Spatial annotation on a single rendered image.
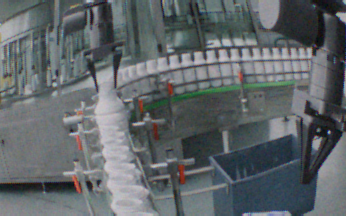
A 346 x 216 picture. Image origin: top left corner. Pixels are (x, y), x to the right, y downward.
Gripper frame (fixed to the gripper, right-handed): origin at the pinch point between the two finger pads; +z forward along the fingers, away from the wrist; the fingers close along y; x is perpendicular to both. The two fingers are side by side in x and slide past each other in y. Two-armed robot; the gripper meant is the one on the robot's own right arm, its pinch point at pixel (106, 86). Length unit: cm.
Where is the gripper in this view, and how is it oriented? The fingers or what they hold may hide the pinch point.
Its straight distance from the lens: 111.3
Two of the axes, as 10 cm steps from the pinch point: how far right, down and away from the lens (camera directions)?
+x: 1.4, 1.5, -9.8
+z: 1.5, 9.7, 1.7
